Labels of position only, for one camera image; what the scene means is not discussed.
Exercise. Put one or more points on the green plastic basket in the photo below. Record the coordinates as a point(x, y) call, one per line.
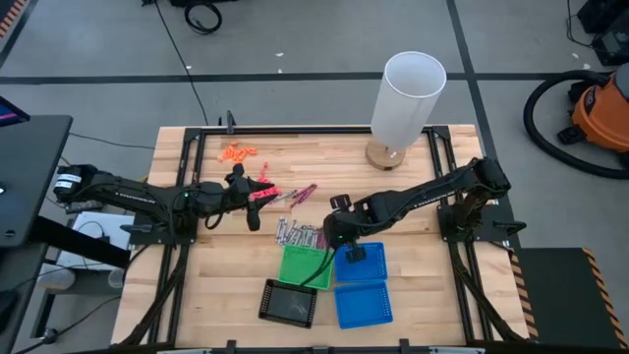
point(300, 268)

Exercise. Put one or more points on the monitor screen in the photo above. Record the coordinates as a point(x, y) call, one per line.
point(10, 115)

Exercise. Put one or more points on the black hazard-striped mat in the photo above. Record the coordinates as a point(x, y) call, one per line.
point(565, 295)

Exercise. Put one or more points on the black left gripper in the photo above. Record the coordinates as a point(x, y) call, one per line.
point(236, 192)

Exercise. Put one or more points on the white shade table lamp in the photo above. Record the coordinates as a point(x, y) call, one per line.
point(408, 98)

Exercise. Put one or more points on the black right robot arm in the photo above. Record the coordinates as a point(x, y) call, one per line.
point(417, 201)

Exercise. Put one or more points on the orange shop vacuum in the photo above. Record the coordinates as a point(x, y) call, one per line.
point(528, 118)
point(602, 113)

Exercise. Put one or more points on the white round container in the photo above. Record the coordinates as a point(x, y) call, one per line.
point(54, 277)

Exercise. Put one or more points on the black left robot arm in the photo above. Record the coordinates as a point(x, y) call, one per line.
point(137, 194)

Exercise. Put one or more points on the black plastic basket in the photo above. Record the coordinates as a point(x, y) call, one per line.
point(287, 305)

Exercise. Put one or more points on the blue plastic basket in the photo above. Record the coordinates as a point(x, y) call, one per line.
point(363, 305)
point(376, 270)

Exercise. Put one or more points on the hazard-striped floor strip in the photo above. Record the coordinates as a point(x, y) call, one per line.
point(7, 19)

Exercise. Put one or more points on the black power plug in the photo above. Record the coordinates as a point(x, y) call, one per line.
point(49, 336)

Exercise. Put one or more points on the black clamp lever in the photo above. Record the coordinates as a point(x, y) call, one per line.
point(508, 226)
point(137, 228)

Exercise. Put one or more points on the black aluminium table frame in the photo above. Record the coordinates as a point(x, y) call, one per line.
point(295, 130)

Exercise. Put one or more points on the black desk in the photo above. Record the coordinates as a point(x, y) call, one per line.
point(34, 172)

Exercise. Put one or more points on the black power adapter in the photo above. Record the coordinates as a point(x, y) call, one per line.
point(83, 206)

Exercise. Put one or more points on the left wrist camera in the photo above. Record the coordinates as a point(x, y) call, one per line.
point(238, 171)

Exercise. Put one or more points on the white box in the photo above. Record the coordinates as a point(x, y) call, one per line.
point(115, 231)

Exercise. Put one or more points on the black equipment case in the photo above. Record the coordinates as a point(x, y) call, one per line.
point(609, 44)

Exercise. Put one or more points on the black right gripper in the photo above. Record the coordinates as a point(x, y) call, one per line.
point(339, 228)

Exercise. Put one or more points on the clear plastic cup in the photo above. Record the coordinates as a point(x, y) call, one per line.
point(116, 277)

